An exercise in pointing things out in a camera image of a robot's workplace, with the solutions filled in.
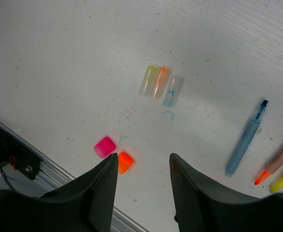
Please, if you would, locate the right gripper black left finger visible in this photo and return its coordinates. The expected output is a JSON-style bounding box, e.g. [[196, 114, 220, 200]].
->
[[0, 153, 118, 232]]

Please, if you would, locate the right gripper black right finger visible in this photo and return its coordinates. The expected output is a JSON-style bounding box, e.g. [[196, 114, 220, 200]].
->
[[169, 153, 283, 232]]

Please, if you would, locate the bright orange marker cap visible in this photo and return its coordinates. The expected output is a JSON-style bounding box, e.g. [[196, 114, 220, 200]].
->
[[118, 151, 134, 174]]

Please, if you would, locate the pink marker cap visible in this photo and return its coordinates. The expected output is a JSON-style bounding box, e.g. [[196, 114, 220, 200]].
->
[[93, 136, 117, 159]]

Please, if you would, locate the light blue highlighter pen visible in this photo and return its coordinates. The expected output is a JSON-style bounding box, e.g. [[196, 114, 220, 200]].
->
[[224, 100, 268, 177]]

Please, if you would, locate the orange highlighter pen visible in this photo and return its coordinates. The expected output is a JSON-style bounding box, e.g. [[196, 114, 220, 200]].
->
[[254, 146, 283, 185]]

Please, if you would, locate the clear blue pen cap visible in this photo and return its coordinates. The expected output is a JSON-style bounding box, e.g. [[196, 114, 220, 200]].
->
[[163, 76, 184, 107]]

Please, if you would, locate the yellow pen cap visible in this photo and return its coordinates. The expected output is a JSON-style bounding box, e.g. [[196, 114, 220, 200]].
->
[[138, 65, 159, 96]]

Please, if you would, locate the orange pen cap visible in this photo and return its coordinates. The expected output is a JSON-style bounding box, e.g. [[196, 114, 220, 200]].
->
[[151, 67, 170, 99]]

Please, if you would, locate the aluminium front rail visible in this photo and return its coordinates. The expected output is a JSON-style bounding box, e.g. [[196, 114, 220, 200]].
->
[[0, 122, 144, 232]]

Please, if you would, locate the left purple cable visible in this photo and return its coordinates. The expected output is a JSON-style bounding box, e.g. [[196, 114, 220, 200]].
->
[[0, 165, 15, 193]]

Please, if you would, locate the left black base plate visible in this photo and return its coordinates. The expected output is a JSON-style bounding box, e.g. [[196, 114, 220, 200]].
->
[[0, 128, 41, 180]]

